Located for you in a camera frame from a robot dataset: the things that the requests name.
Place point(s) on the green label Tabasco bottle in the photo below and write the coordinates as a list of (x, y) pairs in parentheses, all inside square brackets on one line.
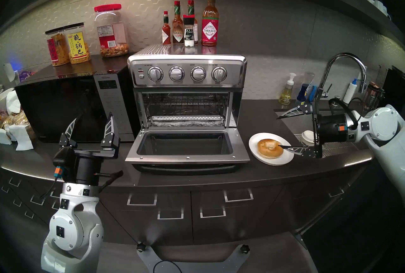
[(190, 8)]

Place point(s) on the white paper coffee cup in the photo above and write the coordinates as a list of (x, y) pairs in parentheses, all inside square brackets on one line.
[(307, 135)]

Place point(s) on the large orange Tabasco bottle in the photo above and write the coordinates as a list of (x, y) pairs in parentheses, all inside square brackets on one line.
[(209, 31)]

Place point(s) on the copper french press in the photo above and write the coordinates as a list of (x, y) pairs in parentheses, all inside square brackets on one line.
[(372, 95)]

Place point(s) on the white mug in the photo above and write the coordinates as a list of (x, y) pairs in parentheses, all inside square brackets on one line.
[(381, 6), (370, 0)]

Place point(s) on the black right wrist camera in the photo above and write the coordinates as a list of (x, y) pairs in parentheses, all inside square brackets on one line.
[(341, 127)]

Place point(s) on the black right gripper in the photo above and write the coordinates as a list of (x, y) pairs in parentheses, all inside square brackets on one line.
[(329, 131)]

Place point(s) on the stainless steel toaster oven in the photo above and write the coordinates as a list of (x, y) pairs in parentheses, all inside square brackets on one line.
[(164, 50)]

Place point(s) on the black cap salt grinder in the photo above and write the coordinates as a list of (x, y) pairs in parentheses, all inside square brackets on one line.
[(189, 34)]

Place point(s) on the bagged bread loaf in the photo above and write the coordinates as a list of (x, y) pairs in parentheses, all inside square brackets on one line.
[(19, 120)]

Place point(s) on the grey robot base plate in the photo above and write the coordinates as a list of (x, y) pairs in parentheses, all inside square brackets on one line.
[(148, 259)]

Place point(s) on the purple snack bag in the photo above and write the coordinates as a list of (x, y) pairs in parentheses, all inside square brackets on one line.
[(25, 75)]

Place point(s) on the golden brown bagel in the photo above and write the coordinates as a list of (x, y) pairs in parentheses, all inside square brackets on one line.
[(264, 150)]

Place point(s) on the white bowl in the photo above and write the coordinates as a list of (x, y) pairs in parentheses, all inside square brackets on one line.
[(3, 96)]

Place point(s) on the silver oven knob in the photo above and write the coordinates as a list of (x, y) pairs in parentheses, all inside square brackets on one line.
[(219, 73), (155, 74), (176, 73), (198, 73)]

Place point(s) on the glass toaster oven door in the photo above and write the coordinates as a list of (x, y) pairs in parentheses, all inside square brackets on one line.
[(190, 159)]

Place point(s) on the black microwave oven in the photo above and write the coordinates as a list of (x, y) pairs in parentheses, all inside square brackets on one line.
[(57, 107)]

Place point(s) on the snack jar yellow label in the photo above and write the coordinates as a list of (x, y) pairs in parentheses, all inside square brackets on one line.
[(77, 46)]

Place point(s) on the white bottle blue cap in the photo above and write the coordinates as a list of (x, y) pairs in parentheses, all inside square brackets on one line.
[(349, 93)]

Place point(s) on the white round plate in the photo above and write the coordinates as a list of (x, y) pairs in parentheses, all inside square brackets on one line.
[(256, 149)]

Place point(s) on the small white paper napkin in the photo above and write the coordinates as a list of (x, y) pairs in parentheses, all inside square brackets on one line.
[(4, 137)]

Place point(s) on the small red Tabasco bottle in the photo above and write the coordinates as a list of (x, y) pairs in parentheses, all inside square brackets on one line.
[(166, 36)]

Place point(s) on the snack jar red label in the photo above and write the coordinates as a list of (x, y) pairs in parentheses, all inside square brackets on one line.
[(57, 50)]

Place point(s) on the stainless steel sink basin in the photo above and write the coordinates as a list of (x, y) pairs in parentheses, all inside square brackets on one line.
[(297, 125)]

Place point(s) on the yellow soap pump dispenser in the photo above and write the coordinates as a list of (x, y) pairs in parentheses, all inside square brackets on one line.
[(286, 95)]

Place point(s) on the dark blue dish bottle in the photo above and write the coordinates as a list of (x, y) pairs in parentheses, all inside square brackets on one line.
[(303, 93)]

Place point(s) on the chrome sink button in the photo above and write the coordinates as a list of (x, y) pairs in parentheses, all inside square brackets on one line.
[(336, 98)]

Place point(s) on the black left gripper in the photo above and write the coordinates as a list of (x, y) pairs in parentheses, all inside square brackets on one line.
[(88, 168)]

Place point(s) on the foil lined oven tray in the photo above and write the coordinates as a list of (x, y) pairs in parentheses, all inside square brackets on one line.
[(190, 123)]

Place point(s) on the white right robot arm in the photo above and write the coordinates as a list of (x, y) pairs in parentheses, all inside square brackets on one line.
[(386, 123)]

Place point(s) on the black star knob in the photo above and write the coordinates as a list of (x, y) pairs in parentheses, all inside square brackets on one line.
[(141, 247), (244, 249)]

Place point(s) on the medium red Tabasco bottle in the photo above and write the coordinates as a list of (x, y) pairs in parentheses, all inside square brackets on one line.
[(177, 34)]

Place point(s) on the dark base cabinet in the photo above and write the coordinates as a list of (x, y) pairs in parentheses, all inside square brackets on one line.
[(177, 231)]

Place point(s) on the crumpled white tissue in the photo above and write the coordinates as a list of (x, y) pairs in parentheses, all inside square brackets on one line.
[(13, 103)]

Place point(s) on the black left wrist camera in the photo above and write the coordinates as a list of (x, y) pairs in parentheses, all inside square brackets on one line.
[(61, 158)]

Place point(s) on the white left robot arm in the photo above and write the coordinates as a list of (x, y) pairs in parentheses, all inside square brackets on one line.
[(76, 228)]

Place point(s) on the chrome gooseneck faucet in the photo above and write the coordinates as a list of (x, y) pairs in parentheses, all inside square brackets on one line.
[(345, 55)]

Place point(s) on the clear jar red lid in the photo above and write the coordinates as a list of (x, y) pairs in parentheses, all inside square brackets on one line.
[(110, 33)]

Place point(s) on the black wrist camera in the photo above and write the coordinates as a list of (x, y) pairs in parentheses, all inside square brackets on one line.
[(61, 158), (341, 127)]

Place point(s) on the black coffee machine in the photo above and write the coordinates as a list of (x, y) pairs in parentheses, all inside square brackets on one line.
[(395, 85)]

